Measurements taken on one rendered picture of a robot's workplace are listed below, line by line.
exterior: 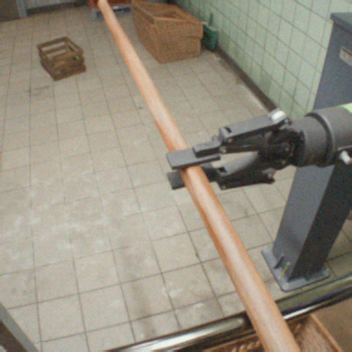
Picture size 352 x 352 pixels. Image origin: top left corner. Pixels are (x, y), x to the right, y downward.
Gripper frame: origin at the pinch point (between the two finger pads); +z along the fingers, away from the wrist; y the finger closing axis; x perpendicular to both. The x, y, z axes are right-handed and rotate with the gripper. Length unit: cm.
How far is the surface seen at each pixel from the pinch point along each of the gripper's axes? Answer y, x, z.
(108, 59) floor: 119, 289, -24
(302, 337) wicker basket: 57, -12, -28
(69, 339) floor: 119, 35, 40
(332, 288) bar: 1.6, -22.7, -9.0
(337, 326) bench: 61, -12, -41
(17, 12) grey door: 111, 459, 66
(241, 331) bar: 2.0, -23.5, 2.8
